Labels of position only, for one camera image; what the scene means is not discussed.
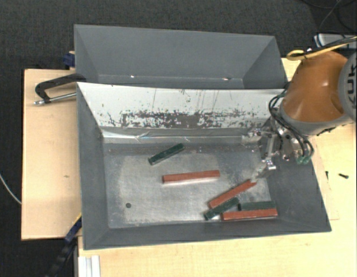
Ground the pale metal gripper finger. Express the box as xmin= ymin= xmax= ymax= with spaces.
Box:
xmin=241 ymin=128 xmax=264 ymax=148
xmin=250 ymin=158 xmax=277 ymax=183

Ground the dark green flat block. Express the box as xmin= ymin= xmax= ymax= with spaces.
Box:
xmin=238 ymin=200 xmax=276 ymax=212
xmin=203 ymin=197 xmax=240 ymax=222
xmin=148 ymin=143 xmax=186 ymax=166

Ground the red-brown flat block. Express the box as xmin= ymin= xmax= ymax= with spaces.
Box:
xmin=207 ymin=179 xmax=258 ymax=209
xmin=161 ymin=170 xmax=221 ymax=184
xmin=220 ymin=208 xmax=279 ymax=222

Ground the grey metal bin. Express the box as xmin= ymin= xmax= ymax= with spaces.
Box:
xmin=73 ymin=24 xmax=332 ymax=250

